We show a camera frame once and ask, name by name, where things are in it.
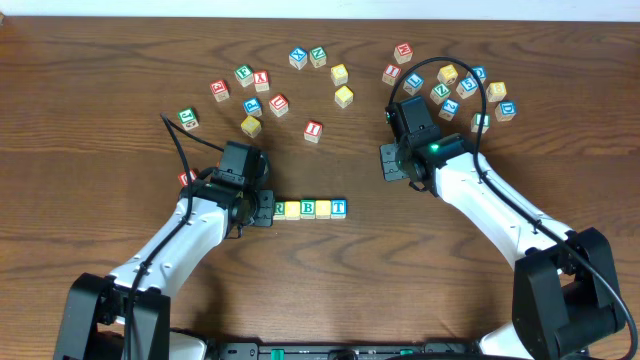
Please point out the green Z block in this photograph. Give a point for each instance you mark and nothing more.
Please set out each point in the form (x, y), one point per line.
(440, 93)

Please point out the yellow G block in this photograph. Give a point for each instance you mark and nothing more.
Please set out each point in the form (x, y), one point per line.
(251, 126)

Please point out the yellow block ball side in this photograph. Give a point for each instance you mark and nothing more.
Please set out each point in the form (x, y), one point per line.
(447, 75)

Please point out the yellow block far right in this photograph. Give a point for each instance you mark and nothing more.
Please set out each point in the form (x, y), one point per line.
(496, 91)

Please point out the green F block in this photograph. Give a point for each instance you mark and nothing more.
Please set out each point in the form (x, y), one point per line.
(244, 75)

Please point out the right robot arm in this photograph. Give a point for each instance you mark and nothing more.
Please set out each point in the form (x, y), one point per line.
(565, 293)

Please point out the green L block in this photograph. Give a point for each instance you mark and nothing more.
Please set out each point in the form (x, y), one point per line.
(480, 123)

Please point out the black mounting rail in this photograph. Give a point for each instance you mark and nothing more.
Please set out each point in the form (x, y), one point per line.
(246, 350)

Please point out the red I block centre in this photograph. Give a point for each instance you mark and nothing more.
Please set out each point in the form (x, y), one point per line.
(313, 131)

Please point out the red U block lower left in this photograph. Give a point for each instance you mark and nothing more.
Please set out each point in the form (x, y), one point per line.
(186, 178)

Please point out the green J block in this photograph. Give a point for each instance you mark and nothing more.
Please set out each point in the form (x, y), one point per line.
(188, 119)

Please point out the yellow block upper centre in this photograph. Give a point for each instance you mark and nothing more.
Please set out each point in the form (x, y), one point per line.
(339, 74)

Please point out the blue L block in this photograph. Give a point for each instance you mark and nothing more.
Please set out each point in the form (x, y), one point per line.
(413, 83)

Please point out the blue X block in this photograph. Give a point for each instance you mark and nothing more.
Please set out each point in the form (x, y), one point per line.
(298, 58)

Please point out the green R block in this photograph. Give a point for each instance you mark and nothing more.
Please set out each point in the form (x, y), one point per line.
(279, 211)

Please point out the yellow O block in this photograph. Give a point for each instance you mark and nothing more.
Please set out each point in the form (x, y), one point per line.
(292, 210)

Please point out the red I block right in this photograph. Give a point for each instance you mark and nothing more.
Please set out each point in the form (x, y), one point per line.
(391, 74)

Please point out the blue T block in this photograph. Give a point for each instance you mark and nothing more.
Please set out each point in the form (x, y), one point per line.
(338, 208)

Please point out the red G block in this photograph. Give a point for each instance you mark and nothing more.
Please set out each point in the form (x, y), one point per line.
(220, 90)

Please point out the red i block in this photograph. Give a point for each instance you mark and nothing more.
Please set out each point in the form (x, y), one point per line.
(313, 131)
(391, 74)

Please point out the blue D block right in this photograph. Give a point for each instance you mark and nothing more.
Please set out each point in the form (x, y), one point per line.
(505, 111)

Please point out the red Y block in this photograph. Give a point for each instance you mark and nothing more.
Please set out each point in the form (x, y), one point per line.
(261, 81)

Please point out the yellow block mid centre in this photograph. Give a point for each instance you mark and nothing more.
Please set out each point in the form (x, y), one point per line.
(344, 96)

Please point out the red U block upper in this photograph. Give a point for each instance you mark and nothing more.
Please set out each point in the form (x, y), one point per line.
(279, 105)

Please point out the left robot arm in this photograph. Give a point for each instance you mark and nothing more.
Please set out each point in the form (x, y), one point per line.
(126, 314)

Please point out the blue D block upper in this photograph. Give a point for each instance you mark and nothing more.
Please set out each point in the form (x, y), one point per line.
(479, 71)

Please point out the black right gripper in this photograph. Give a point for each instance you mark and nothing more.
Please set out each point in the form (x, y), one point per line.
(388, 162)

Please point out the blue d block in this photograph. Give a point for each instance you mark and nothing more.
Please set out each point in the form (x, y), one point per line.
(505, 111)
(479, 71)

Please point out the yellow K side block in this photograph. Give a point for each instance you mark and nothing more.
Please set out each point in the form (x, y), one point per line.
(323, 209)

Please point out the red H block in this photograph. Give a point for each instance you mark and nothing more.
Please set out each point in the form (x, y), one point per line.
(403, 53)

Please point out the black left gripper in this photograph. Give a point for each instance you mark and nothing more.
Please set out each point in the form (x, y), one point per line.
(265, 208)

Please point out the red u block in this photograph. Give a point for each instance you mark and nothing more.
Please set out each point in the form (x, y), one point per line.
(279, 105)
(186, 178)

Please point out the green B block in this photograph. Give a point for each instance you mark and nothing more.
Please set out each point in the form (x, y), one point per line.
(307, 209)

